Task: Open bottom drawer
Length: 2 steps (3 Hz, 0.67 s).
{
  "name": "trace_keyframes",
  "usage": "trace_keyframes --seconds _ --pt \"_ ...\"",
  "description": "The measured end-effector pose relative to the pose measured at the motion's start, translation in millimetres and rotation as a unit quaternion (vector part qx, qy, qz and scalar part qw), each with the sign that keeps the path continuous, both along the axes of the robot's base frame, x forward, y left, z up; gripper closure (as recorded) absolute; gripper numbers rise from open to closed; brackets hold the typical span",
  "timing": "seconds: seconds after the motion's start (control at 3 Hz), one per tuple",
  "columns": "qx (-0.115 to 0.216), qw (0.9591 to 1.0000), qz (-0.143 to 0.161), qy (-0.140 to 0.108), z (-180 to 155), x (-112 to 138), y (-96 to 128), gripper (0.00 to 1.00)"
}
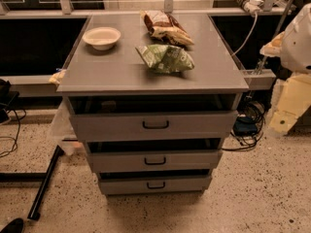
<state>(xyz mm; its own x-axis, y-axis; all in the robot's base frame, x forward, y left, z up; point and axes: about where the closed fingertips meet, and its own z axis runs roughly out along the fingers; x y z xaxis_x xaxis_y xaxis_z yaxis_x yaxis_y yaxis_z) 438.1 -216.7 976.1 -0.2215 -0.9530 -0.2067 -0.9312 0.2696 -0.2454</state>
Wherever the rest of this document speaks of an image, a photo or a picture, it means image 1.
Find grey bottom drawer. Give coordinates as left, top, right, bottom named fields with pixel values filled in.
left=98, top=169, right=212, bottom=195

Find grey drawer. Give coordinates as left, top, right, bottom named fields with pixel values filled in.
left=98, top=169, right=212, bottom=195
left=85, top=139, right=222, bottom=173
left=66, top=94, right=239, bottom=143

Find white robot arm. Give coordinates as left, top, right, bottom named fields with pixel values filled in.
left=259, top=4, right=311, bottom=134

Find grey drawer cabinet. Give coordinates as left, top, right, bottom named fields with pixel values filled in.
left=56, top=13, right=250, bottom=196

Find grey top drawer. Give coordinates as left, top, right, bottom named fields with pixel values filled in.
left=66, top=94, right=239, bottom=143

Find grey middle drawer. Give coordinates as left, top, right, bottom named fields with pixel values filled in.
left=85, top=139, right=222, bottom=173

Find green chip bag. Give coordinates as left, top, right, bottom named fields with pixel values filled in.
left=136, top=44, right=194, bottom=74

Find brown chip bag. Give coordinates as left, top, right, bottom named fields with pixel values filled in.
left=140, top=11, right=193, bottom=46

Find blue box on floor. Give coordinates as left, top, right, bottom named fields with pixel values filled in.
left=233, top=116, right=258, bottom=136

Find white paper bowl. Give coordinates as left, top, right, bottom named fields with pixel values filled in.
left=83, top=27, right=121, bottom=50

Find white power strip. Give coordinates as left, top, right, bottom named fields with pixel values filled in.
left=235, top=0, right=262, bottom=16

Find black table leg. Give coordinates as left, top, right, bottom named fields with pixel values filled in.
left=0, top=146, right=64, bottom=221

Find metal rod stand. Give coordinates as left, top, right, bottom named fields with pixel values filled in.
left=253, top=0, right=301, bottom=76

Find black cable bundle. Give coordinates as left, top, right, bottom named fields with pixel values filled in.
left=222, top=100, right=266, bottom=152

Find white power cable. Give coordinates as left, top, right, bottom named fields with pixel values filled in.
left=230, top=11, right=259, bottom=57

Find black floor cable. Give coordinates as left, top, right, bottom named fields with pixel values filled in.
left=0, top=108, right=27, bottom=159

